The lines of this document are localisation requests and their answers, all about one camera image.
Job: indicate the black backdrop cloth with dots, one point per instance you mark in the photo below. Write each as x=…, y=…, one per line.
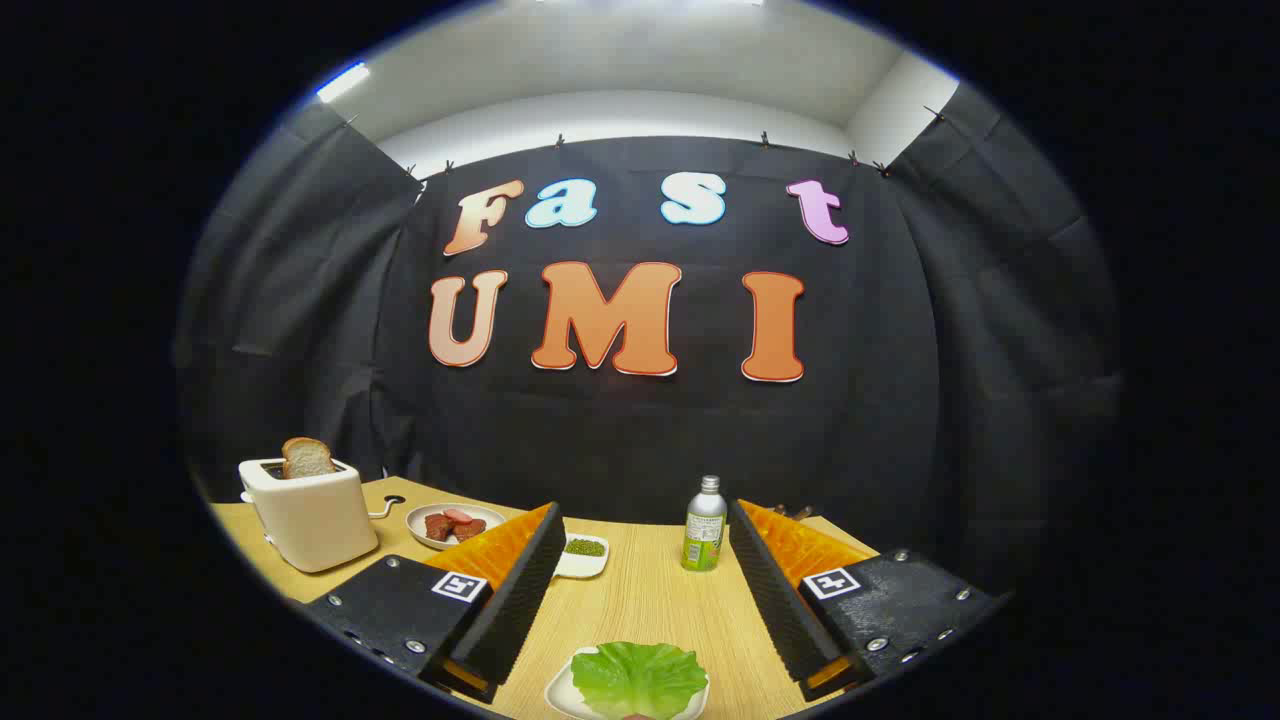
x=650, y=430

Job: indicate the green lettuce leaf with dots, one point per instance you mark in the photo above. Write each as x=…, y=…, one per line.
x=640, y=680

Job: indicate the pile of green beans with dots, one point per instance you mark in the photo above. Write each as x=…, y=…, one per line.
x=585, y=547

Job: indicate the white toaster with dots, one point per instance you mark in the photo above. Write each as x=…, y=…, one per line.
x=315, y=520

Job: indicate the pink sausage slice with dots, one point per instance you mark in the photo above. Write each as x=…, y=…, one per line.
x=458, y=515

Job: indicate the white rounded square plate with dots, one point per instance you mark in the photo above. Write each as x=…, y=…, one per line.
x=560, y=692

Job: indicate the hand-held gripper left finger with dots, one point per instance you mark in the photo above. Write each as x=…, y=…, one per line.
x=515, y=600

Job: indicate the ceiling light strip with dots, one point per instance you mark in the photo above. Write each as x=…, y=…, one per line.
x=342, y=82

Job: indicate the green label metal bottle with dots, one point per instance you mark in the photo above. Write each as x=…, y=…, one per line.
x=704, y=535

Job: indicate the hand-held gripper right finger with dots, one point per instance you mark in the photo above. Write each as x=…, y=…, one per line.
x=780, y=600

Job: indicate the brown meat piece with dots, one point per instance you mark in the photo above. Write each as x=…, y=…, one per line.
x=437, y=527
x=470, y=529

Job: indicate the plain bread slice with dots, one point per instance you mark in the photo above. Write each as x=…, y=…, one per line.
x=305, y=460

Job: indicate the round white plate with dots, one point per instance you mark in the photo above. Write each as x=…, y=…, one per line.
x=420, y=535

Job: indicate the divided white dish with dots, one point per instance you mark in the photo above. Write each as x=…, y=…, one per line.
x=580, y=566

